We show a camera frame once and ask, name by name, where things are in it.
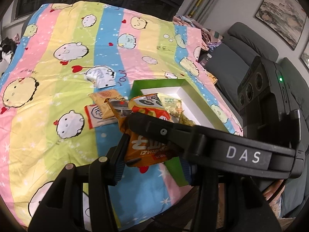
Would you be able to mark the pile of folded clothes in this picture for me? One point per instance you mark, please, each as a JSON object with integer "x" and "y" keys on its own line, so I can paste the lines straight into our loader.
{"x": 207, "y": 33}

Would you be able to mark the yellow printed bag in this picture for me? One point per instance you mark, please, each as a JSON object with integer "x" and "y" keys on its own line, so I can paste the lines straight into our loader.
{"x": 212, "y": 78}

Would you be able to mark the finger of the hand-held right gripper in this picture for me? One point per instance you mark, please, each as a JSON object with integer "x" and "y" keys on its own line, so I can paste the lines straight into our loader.
{"x": 154, "y": 128}

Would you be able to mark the beige orange snack packet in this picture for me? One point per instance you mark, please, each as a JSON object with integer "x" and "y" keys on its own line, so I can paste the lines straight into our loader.
{"x": 103, "y": 101}

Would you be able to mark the small framed painting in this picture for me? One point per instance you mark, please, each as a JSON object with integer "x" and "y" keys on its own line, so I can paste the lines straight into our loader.
{"x": 306, "y": 58}

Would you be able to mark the silver white snack packet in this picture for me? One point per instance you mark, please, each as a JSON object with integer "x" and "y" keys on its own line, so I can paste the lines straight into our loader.
{"x": 99, "y": 76}

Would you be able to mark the black and white snack packet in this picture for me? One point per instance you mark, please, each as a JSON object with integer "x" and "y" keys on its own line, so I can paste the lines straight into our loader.
{"x": 144, "y": 101}

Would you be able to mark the white red snack packet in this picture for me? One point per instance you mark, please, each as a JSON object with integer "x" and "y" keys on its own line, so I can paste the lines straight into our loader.
{"x": 96, "y": 116}

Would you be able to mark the small yellow snack packet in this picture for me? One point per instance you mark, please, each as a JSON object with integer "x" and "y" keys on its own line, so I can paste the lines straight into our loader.
{"x": 184, "y": 120}

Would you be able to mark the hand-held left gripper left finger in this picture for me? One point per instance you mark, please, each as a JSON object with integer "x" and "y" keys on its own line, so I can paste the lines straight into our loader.
{"x": 119, "y": 165}

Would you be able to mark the large framed landscape painting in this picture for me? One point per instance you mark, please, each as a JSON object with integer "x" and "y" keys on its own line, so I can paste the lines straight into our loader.
{"x": 282, "y": 14}

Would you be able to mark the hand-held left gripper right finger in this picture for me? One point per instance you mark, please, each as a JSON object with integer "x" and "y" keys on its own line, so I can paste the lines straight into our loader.
{"x": 190, "y": 174}

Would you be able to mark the white foam box green rim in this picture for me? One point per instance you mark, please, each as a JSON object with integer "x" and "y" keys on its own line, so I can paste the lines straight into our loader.
{"x": 193, "y": 96}

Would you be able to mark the striped cartoon printed blanket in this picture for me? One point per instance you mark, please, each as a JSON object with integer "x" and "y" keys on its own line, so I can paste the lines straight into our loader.
{"x": 48, "y": 77}

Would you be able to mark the person's right hand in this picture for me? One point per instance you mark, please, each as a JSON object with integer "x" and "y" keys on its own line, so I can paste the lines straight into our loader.
{"x": 272, "y": 192}

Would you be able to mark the black and white cat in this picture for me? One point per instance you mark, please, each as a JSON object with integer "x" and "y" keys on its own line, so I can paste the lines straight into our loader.
{"x": 6, "y": 53}

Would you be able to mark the yellow corn print snack packet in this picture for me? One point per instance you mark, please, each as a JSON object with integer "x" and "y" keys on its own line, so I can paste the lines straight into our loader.
{"x": 171, "y": 104}

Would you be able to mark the clear plastic bottle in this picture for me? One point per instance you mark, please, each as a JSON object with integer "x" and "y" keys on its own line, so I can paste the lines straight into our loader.
{"x": 205, "y": 59}

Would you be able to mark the grey curtain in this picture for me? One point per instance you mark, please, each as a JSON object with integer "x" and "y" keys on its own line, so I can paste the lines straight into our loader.
{"x": 212, "y": 4}

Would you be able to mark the grey sofa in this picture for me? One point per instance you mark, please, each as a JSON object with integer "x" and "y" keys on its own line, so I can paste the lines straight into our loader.
{"x": 241, "y": 53}

